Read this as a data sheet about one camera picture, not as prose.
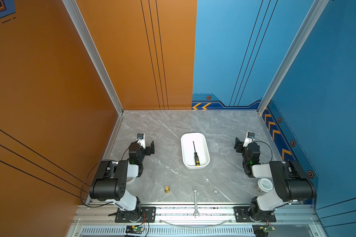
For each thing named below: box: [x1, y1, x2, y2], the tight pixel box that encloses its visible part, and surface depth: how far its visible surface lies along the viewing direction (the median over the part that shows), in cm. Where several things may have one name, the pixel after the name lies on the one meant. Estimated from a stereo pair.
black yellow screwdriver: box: [192, 140, 201, 166], surface depth 93 cm
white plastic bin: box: [180, 132, 211, 170], surface depth 98 cm
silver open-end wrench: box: [192, 186, 200, 218], surface depth 79 cm
